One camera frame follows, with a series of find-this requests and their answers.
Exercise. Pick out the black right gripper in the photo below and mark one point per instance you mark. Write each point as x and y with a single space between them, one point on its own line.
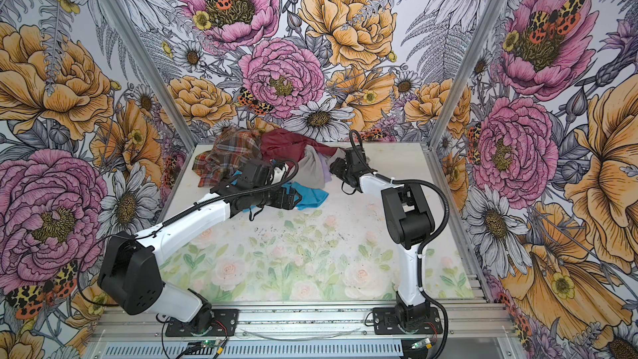
336 166

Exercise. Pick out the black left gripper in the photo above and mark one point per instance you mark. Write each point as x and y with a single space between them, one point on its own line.
288 204

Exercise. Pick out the lavender cloth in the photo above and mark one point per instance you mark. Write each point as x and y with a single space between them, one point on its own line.
327 175

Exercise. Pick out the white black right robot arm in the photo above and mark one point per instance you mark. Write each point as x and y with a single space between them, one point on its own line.
409 222

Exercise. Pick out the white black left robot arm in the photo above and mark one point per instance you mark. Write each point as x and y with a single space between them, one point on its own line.
130 272

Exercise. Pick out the turquoise cloth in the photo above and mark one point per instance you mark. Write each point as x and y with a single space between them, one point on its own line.
311 198

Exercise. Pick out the grey cloth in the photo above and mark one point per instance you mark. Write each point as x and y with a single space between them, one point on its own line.
310 170

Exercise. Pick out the maroon cloth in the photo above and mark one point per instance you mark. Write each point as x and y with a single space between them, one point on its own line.
281 144

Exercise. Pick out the plaid brown red cloth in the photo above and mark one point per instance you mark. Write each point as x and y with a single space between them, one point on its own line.
232 149

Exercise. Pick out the aluminium right rear corner post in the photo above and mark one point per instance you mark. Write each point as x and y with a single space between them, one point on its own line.
483 30

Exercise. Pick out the aluminium corner post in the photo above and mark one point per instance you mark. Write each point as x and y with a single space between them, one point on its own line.
116 12
483 30

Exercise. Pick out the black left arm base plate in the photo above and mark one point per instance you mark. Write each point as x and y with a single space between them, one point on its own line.
211 323

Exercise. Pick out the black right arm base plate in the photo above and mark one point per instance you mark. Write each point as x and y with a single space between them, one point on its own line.
398 321

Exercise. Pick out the aluminium right side rail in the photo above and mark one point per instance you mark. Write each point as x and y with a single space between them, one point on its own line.
456 229

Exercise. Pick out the white slotted cable duct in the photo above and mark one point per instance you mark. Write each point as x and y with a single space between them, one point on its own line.
380 348

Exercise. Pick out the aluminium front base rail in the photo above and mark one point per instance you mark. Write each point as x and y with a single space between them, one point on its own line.
311 320

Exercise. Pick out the aluminium left rear corner post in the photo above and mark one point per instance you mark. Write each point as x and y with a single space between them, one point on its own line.
116 12

